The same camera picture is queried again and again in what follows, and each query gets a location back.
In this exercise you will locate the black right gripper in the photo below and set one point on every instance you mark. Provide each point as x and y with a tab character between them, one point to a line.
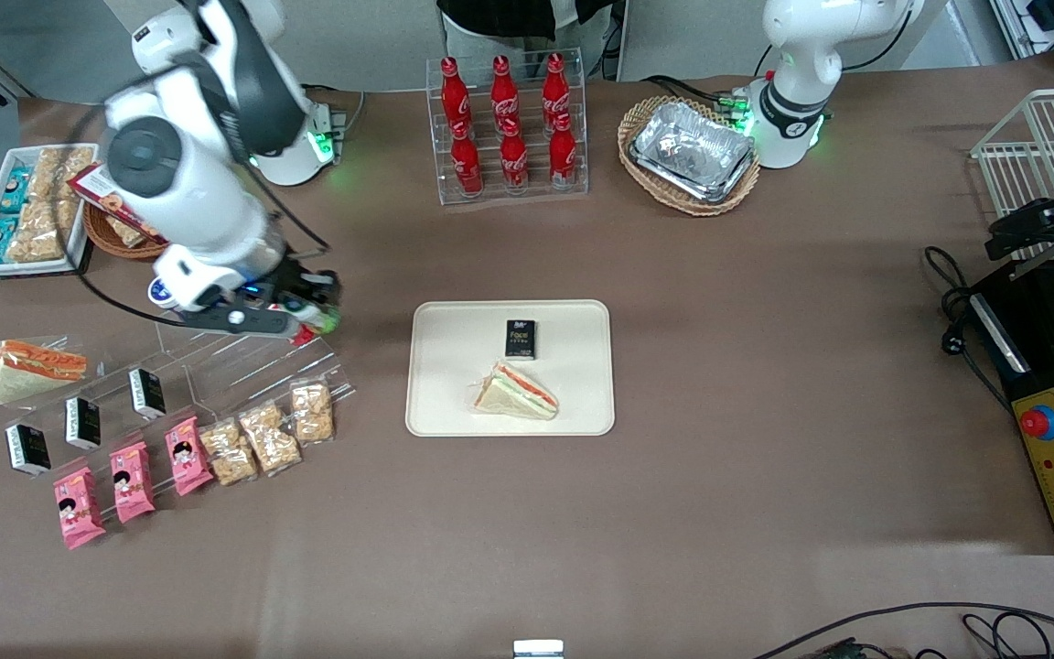
292	280

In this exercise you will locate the green cap gum bottle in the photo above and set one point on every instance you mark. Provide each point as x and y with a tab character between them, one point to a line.
326	320

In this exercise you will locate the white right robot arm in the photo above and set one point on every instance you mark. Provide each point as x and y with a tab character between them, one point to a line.
198	137

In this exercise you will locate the red cap gum bottle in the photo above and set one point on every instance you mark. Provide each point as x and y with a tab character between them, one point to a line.
305	335

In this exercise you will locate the clear acrylic gum riser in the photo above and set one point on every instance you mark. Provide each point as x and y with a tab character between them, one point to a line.
257	371

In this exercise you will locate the cream plastic serving tray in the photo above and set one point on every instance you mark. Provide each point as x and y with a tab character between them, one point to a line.
454	366

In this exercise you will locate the blue cap gum bottle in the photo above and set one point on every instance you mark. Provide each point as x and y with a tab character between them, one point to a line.
159	293

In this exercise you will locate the clear rice cracker bag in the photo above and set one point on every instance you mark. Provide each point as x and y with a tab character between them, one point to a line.
269	437
40	233
229	452
312	412
127	234
56	169

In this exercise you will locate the red cola bottle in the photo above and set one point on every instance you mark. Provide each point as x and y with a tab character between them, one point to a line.
455	96
563	156
504	91
467	165
555	90
513	162

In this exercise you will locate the small black carton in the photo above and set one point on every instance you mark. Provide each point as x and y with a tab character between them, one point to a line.
521	340
82	423
147	394
28	449

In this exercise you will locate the pink snack packet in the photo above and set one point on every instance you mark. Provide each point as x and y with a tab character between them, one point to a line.
77	508
132	482
188	456

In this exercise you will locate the brown wicker snack basket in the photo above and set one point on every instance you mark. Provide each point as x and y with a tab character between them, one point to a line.
111	247

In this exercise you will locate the wrapped triangle sandwich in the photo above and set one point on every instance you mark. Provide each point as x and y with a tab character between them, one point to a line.
520	395
33	371

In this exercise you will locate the clear acrylic bottle rack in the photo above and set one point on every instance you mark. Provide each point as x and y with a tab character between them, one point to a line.
527	197

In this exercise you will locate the red cookie box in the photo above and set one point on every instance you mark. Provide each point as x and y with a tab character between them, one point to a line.
111	203

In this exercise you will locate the clear acrylic snack riser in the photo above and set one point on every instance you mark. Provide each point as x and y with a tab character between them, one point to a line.
115	412

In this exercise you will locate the teal snack packet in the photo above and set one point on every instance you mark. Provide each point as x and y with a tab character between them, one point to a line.
15	189
2	240

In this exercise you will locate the person in dark top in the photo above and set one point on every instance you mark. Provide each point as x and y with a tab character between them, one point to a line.
500	18

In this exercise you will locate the tan wicker basket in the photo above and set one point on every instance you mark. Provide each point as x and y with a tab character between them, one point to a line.
641	119

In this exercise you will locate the stacked aluminium foil trays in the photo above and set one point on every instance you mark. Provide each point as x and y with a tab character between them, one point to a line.
693	151

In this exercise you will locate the black sealing machine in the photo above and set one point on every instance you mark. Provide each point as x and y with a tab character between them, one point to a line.
1035	329

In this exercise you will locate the aluminium frame rack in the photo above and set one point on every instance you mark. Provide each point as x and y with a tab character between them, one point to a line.
1048	23

